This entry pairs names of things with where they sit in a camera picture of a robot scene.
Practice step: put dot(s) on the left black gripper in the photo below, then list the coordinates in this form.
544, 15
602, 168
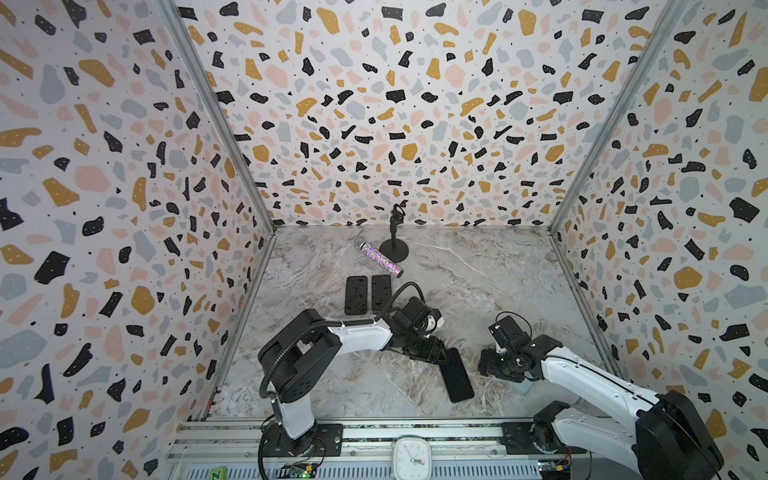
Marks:
430, 353

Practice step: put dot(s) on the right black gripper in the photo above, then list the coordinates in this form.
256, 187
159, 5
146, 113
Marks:
498, 363

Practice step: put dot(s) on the black phone case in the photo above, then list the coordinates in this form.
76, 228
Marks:
356, 295
381, 292

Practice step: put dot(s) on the black phone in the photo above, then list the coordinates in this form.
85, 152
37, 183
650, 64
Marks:
456, 379

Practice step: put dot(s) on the light blue phone case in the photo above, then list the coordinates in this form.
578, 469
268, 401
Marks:
523, 387

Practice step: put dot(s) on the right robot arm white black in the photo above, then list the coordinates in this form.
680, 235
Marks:
658, 436

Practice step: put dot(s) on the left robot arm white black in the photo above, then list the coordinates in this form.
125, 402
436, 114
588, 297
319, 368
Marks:
296, 358

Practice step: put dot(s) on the black phone stand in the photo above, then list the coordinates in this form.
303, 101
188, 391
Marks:
394, 248

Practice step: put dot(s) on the purple glitter tube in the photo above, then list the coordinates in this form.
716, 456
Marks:
379, 258

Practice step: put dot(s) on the right circuit board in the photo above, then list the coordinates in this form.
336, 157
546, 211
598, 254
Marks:
554, 469

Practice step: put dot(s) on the circuit board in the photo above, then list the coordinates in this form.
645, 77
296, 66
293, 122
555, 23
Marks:
301, 470
554, 469

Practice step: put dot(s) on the white square clock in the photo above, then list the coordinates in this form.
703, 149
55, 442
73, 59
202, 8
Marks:
412, 459

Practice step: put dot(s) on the left circuit board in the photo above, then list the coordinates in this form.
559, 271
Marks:
301, 470

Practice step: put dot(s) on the green label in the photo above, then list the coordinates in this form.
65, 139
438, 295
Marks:
219, 473

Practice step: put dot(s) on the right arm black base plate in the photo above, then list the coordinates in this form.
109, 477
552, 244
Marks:
533, 438

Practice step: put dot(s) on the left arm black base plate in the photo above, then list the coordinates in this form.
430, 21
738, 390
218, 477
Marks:
323, 439

